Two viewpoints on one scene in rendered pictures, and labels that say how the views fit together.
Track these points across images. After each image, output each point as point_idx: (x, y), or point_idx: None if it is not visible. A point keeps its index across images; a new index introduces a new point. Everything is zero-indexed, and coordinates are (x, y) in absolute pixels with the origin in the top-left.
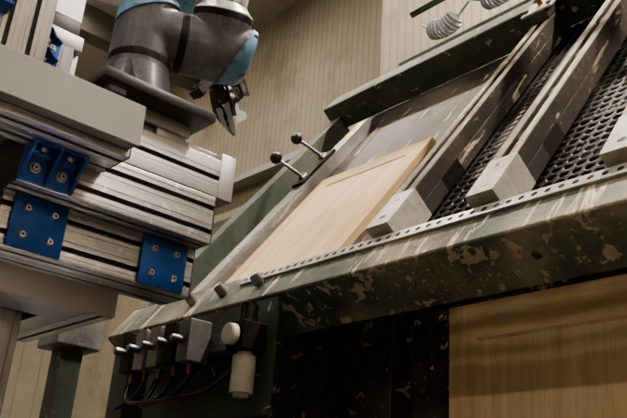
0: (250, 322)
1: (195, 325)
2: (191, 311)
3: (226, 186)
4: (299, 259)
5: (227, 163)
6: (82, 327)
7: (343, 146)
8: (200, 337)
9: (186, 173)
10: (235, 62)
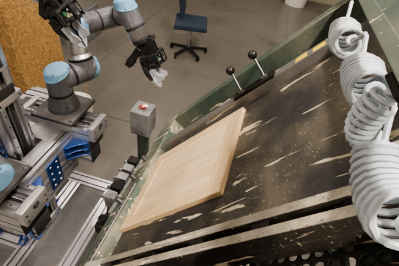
0: (97, 227)
1: (105, 198)
2: (139, 167)
3: (22, 222)
4: (145, 196)
5: (18, 216)
6: (139, 129)
7: (284, 73)
8: (108, 202)
9: (2, 216)
10: None
